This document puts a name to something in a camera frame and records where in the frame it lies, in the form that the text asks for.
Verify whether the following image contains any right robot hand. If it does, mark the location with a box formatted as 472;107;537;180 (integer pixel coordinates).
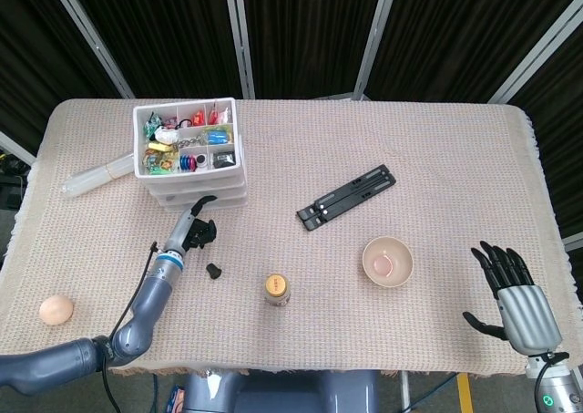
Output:
462;241;565;356

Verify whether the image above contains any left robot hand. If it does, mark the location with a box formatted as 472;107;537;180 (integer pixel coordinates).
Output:
164;195;219;253

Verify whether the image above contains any clear plastic drawer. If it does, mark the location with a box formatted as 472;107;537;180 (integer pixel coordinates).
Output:
152;187;250;201
162;198;248;212
142;175;248;190

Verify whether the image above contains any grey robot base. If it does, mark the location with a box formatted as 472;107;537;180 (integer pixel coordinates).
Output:
184;369;382;413

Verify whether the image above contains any colourful candy bag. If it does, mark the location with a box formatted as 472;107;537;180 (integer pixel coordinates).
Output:
143;150;179;176

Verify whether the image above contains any blue snack packet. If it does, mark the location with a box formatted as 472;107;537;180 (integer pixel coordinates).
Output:
203;129;234;147

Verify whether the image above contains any clear plastic bottle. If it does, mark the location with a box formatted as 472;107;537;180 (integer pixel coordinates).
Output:
60;152;136;199

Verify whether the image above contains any Costa coffee bottle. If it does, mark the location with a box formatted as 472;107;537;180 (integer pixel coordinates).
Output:
263;274;292;308

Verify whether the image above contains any grey metal table leg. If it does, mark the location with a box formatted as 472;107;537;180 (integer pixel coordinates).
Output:
399;370;412;410

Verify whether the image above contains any beige bowl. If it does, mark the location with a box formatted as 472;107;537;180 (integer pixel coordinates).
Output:
362;235;414;288

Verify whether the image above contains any brown egg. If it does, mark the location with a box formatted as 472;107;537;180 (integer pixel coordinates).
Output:
38;294;75;326

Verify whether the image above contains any colourful printed package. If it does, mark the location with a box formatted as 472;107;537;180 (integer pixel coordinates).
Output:
169;384;186;413

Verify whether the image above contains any black folding laptop stand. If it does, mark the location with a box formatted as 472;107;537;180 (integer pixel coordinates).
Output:
295;163;397;232

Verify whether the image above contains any beige woven tablecloth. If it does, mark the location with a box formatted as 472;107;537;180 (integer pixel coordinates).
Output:
0;98;583;382

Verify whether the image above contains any white drawer organizer box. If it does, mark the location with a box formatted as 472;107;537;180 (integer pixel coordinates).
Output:
131;96;250;212

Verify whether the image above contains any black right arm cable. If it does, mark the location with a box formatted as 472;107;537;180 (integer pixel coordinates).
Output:
533;351;571;413

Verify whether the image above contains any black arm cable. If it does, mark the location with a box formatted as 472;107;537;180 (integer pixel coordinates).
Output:
100;243;160;413
533;351;571;413

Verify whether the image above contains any metal keychain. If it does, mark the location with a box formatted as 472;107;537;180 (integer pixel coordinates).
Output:
172;134;207;150

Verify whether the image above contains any blue floor cable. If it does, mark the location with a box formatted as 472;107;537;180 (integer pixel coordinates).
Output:
409;371;459;410

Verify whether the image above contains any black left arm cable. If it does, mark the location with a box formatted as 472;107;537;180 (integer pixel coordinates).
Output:
100;243;160;413

